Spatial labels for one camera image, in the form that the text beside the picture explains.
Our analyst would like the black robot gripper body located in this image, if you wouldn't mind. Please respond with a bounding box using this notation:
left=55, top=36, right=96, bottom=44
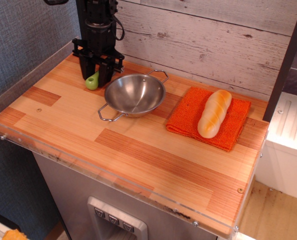
left=72, top=22, right=125, bottom=73

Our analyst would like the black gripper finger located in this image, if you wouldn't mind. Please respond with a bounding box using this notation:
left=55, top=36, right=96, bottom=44
left=79, top=55, right=96, bottom=80
left=98, top=61, right=114, bottom=88

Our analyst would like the green grey toy spatula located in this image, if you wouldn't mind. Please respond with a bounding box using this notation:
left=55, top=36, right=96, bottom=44
left=85, top=71, right=99, bottom=91

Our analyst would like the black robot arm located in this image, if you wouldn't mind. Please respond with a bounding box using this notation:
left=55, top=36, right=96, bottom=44
left=72, top=0, right=125, bottom=87

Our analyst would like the stainless steel bowl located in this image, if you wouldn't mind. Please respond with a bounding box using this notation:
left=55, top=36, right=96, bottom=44
left=98, top=69, right=169, bottom=122

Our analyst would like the orange knitted cloth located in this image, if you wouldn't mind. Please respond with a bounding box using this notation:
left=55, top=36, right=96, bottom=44
left=166, top=87, right=251, bottom=152

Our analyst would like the clear acrylic edge guard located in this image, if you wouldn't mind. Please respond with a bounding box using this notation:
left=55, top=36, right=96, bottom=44
left=0, top=115, right=268, bottom=239

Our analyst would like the toy bread loaf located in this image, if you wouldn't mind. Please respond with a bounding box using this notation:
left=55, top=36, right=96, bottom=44
left=197, top=89, right=232, bottom=139

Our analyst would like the silver toy fridge cabinet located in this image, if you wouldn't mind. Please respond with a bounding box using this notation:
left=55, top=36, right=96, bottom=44
left=34, top=153, right=217, bottom=240

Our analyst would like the silver dispenser button panel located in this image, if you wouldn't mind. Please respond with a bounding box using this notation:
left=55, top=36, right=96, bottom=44
left=87, top=196, right=149, bottom=240

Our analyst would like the yellow black object bottom left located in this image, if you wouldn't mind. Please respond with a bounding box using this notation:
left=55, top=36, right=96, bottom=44
left=2, top=229, right=28, bottom=240

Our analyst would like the white toy sink unit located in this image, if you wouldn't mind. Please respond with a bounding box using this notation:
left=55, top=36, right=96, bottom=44
left=253, top=36, right=297, bottom=203

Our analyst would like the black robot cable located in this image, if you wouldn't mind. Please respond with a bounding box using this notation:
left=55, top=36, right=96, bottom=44
left=110, top=14, right=126, bottom=42

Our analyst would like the dark left shelf post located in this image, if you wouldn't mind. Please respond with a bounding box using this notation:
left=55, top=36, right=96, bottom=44
left=75, top=0, right=88, bottom=49

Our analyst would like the dark shelf post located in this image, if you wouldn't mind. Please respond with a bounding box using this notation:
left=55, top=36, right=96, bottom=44
left=75, top=0, right=88, bottom=49
left=262, top=21, right=297, bottom=122

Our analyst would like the dark right shelf post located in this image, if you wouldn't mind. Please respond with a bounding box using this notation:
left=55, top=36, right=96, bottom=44
left=262, top=21, right=297, bottom=122

